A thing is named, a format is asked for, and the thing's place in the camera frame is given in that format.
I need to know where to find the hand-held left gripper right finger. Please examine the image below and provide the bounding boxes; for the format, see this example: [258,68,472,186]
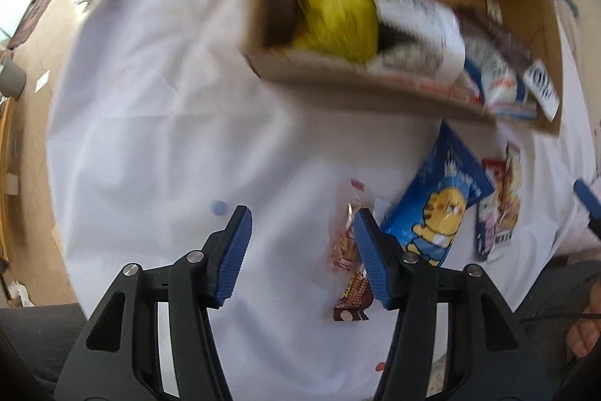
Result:
[353,208,551,401]

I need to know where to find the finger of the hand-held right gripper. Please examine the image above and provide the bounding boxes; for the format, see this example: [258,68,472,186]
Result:
[575,178,601,239]

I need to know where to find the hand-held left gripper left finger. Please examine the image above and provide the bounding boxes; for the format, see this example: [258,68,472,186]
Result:
[54,205,253,401]

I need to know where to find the clear orange-striped snack packet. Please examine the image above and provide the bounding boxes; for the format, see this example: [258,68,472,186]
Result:
[328,178,395,276]

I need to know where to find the white dark-lettered snack packet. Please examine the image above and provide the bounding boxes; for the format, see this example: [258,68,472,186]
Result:
[521,58,562,123]

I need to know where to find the white and blue snack packet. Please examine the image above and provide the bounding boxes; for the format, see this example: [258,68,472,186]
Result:
[462,48,538,121]

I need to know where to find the dark brown snack packet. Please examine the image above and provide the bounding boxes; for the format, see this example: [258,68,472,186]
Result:
[458,4,535,68]

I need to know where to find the white red-edged snack packet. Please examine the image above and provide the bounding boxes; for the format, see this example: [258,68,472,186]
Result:
[357,0,467,86]

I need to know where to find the yellow snack packet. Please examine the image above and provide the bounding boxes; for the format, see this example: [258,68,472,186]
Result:
[281,0,380,64]

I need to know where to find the person's right hand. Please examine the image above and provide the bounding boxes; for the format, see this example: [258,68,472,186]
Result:
[566,279,601,357]

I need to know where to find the orange clear snack packet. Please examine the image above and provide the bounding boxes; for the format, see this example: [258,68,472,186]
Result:
[500,142,523,229]

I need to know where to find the blue tiger print snack packet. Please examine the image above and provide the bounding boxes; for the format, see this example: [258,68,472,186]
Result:
[379,121,497,269]

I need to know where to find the burger print snack packet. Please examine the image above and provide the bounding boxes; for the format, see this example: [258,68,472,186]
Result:
[474,157,515,264]

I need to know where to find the person's dark trousers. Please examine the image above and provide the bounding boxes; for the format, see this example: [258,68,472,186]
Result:
[0,257,601,401]

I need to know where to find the grey trash bin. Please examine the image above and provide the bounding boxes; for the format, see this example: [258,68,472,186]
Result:
[0,58,27,99]

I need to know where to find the patterned floor rug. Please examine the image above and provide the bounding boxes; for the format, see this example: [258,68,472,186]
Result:
[7,0,64,51]

